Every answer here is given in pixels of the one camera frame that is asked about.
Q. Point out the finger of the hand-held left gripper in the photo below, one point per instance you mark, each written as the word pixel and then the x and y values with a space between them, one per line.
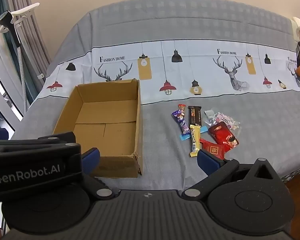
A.
pixel 65 140

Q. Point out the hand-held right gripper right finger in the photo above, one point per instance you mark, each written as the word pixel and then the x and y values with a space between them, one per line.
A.
pixel 208 160

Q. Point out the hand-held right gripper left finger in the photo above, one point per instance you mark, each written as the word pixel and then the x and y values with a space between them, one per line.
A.
pixel 91 158

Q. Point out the red square snack packet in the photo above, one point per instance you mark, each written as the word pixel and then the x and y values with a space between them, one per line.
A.
pixel 212 150

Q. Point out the yellow snack bar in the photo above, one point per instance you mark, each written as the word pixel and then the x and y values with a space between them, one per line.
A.
pixel 195 140

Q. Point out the red coffee sachet packet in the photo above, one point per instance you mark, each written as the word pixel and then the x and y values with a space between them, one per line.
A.
pixel 223 135

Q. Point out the light blue snack packet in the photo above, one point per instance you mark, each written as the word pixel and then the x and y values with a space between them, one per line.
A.
pixel 185 137

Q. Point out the cardboard box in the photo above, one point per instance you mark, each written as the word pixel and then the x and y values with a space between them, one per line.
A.
pixel 107 120

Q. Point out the clear candy bag pink label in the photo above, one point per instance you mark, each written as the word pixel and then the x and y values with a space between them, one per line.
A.
pixel 223 118

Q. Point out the dark brown chocolate bar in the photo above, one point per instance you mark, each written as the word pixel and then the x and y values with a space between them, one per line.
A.
pixel 195 116

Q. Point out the purple snack bar wrapper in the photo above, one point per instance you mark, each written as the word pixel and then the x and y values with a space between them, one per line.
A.
pixel 181 121

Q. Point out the white curtain clip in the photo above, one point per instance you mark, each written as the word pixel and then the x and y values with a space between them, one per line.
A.
pixel 40 76

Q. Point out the garment steamer pole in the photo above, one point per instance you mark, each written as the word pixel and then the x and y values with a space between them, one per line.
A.
pixel 21 62

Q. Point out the garment steamer stand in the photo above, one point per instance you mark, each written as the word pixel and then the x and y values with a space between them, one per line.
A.
pixel 37 45

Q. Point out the white steamer hanger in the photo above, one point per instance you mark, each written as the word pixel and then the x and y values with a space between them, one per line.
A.
pixel 25 11

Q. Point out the black garment steamer head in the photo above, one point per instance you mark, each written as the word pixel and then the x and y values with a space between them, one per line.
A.
pixel 3 18

